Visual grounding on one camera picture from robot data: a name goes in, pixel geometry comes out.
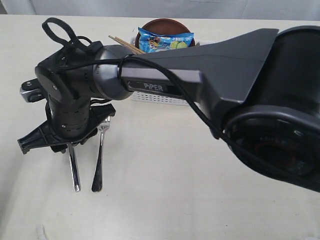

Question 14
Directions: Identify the upper wooden chopstick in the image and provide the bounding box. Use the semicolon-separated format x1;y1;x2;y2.
108;35;145;55

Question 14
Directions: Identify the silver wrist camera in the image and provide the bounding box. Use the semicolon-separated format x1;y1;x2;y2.
19;78;45;103

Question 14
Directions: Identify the silver metal fork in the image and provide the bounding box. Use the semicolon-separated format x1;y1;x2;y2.
91;116;111;193

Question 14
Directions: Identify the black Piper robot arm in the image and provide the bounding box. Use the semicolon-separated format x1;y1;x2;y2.
18;26;320;192

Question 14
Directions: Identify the lower wooden chopstick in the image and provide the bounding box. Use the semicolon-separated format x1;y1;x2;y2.
114;36;145;54

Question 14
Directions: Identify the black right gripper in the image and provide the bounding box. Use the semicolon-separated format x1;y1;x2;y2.
17;104;116;155

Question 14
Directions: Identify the silver table knife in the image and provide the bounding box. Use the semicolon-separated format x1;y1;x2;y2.
67;143;81;192

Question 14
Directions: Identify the blue chips bag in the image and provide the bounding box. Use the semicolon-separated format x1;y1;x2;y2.
138;27;194;53

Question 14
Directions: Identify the white perforated plastic basket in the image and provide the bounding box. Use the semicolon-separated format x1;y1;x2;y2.
130;36;213;107

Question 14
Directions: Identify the wooden chopstick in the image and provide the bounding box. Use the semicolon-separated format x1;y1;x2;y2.
114;36;145;54
108;35;145;55

